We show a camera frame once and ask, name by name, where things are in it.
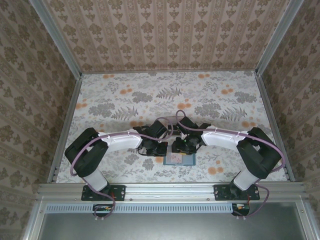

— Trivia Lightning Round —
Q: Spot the teal leather card holder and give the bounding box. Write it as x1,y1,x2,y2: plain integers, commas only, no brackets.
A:
163,151,196,167

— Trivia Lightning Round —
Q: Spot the white floral VIP card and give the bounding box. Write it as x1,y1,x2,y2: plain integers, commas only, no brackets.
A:
166,152,182,164

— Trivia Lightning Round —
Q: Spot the grey metal panel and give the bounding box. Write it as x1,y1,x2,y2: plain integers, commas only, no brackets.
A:
37,212,310,240

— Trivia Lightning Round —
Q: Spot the aluminium mounting rail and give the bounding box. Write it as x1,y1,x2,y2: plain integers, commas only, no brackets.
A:
37,181,308,202

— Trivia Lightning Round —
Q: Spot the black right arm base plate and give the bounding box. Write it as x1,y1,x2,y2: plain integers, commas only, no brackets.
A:
213,184,260,202

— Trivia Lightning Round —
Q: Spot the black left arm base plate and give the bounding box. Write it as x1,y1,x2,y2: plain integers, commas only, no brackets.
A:
81,184,126,202

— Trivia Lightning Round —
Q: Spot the white slotted cable duct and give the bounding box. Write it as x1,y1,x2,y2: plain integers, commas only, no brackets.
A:
46,202,235,214

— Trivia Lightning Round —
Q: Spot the small circuit board with wires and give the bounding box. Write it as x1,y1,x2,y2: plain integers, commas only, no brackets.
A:
92,203,114,217
231,202,251,216

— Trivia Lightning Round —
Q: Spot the aluminium table side rail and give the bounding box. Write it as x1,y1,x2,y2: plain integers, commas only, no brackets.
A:
254,73,296,183
46,74,83,185

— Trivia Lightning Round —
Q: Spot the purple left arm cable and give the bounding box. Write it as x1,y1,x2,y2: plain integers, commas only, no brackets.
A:
69,117,175,222

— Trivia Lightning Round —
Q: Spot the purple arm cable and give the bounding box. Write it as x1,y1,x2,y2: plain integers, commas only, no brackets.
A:
69,117,175,222
175,110,287,219

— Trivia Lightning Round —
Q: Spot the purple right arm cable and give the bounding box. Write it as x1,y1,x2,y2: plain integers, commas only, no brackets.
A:
175,110,287,219

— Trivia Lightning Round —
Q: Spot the aluminium frame post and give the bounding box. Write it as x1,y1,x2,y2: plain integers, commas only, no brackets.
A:
27,0,83,80
255,0,305,77

